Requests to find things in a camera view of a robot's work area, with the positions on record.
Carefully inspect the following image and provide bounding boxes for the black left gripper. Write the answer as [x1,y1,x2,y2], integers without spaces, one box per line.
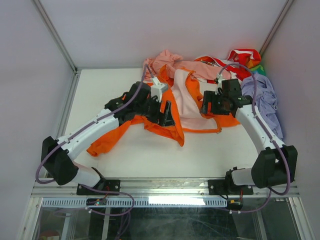
[135,95,175,128]

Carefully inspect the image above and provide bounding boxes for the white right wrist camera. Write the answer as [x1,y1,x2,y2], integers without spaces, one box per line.
[215,73,225,89]

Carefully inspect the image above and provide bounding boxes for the slotted cable duct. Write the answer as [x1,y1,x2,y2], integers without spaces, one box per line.
[42,195,228,208]

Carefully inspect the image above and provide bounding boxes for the orange zip jacket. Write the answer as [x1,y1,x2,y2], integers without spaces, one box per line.
[86,64,239,157]

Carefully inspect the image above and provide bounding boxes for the red white garment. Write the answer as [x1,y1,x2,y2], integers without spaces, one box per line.
[194,48,262,82]

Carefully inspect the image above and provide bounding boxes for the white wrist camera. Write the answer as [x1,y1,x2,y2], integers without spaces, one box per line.
[150,76,169,102]
[215,73,225,89]

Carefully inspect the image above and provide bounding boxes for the right aluminium frame post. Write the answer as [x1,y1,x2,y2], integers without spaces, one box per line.
[259,0,295,57]

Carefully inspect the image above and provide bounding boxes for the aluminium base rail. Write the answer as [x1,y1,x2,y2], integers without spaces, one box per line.
[31,176,301,200]

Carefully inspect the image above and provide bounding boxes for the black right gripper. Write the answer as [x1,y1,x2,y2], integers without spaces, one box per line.
[199,90,229,115]

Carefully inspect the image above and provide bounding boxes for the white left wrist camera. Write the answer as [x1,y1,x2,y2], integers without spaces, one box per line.
[150,76,169,102]

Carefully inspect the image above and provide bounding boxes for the aluminium frame post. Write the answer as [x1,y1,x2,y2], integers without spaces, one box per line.
[259,0,295,57]
[31,0,78,74]

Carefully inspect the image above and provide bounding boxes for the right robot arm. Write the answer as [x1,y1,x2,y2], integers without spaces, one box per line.
[200,79,298,194]

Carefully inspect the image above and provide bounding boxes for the lavender shirt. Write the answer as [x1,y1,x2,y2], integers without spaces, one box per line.
[254,72,283,140]

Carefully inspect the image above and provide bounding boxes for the left aluminium frame post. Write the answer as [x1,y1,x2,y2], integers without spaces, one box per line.
[31,0,78,74]

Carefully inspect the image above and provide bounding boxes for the pink garment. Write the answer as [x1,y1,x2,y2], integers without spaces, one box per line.
[142,49,222,86]

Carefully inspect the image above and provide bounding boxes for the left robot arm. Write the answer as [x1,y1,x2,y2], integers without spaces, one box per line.
[40,81,175,195]

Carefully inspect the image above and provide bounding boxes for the rainbow coloured cloth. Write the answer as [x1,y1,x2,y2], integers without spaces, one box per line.
[246,56,267,76]

